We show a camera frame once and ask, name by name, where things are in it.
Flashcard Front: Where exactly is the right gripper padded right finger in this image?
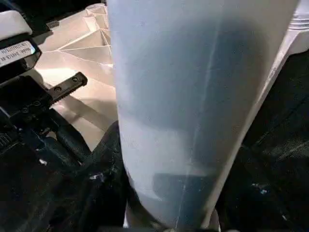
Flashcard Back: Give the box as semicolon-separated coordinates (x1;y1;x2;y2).
214;144;309;232

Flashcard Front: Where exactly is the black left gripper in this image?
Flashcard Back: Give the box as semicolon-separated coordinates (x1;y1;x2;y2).
0;72;94;165

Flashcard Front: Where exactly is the white plastic table leg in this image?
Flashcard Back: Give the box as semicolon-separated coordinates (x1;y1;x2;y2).
107;0;299;230

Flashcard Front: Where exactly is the black plastic mat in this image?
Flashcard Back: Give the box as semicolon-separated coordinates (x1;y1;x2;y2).
0;0;309;232

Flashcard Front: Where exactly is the white plastic table top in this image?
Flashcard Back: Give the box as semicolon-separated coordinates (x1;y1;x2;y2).
33;0;309;155

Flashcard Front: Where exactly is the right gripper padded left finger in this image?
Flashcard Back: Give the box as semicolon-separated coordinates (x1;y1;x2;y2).
55;120;130;232

